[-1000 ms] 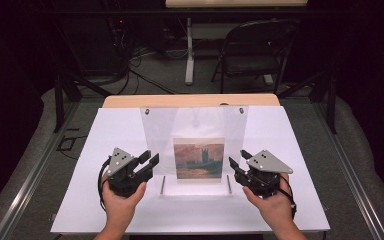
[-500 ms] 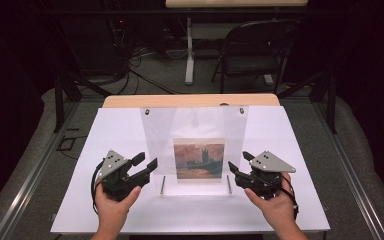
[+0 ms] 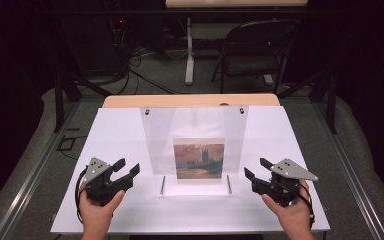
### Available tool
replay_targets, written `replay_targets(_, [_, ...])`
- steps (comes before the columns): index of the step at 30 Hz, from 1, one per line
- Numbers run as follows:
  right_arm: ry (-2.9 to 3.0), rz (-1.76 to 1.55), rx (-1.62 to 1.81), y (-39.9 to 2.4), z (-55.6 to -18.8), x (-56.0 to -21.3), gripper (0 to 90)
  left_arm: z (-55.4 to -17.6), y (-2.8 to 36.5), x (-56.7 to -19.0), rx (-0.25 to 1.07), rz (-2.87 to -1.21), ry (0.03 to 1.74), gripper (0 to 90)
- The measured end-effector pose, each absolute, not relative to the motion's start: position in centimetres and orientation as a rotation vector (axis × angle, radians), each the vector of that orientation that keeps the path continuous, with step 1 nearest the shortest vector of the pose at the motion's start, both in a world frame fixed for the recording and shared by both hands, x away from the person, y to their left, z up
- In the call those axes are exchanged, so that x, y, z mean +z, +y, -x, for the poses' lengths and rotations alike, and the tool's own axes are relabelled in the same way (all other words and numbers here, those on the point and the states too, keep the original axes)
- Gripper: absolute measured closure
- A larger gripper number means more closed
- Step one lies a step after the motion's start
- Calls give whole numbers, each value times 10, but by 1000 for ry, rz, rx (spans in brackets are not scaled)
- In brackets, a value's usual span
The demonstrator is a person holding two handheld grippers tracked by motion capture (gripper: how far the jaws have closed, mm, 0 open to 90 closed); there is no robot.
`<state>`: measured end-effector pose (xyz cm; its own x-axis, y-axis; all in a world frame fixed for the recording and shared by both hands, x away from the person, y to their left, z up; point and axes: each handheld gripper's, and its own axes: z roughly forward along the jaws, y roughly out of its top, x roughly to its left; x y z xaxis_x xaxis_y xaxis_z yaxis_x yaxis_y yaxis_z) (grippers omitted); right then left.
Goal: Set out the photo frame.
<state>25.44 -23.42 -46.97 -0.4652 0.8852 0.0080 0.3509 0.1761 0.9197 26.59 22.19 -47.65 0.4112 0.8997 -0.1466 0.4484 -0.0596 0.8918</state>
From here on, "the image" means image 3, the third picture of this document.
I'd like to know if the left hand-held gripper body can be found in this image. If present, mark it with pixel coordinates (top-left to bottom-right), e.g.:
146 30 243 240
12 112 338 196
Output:
82 157 135 207

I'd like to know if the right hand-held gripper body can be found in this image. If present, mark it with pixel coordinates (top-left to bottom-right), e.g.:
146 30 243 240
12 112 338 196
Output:
251 158 320 208

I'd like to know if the clear acrylic photo frame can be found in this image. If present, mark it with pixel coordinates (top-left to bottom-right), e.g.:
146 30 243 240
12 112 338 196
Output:
139 105 250 198

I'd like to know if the orange painting print card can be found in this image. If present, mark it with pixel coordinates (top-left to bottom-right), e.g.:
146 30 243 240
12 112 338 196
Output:
173 137 226 183

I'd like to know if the person's left hand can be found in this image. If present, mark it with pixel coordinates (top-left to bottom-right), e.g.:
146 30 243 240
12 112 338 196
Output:
78 183 127 236

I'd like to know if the person's right hand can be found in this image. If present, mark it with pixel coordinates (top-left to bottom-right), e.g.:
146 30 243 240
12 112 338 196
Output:
261 179 315 235

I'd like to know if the white board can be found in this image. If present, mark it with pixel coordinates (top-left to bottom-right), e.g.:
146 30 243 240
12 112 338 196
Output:
50 105 331 234

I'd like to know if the light wooden table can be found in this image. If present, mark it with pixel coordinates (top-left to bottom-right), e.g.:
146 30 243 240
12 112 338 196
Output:
102 93 281 109

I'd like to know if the black metal stand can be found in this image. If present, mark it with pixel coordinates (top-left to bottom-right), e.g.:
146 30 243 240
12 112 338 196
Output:
53 70 113 134
277 69 338 135

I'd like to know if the black folding chair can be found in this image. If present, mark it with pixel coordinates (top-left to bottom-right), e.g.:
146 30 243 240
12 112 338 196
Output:
211 19 302 94

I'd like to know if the white desk leg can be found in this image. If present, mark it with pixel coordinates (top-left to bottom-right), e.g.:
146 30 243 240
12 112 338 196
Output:
184 17 196 86

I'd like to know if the light wooden desk top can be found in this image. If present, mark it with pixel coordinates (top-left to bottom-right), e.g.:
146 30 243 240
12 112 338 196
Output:
164 0 310 9

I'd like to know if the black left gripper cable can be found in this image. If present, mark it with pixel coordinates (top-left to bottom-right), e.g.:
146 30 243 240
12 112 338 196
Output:
74 167 90 225

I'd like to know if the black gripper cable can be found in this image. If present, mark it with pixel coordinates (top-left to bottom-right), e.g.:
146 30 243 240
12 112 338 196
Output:
297 188 316 230
74 167 90 225

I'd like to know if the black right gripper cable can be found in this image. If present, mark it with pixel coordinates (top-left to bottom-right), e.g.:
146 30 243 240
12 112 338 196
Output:
297 188 316 230

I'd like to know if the aluminium rail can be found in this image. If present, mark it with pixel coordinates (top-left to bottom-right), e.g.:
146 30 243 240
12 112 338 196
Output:
313 99 384 240
0 101 81 240

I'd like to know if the bundle of black floor cables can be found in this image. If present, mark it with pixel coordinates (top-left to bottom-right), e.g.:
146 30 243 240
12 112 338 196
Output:
106 16 181 96

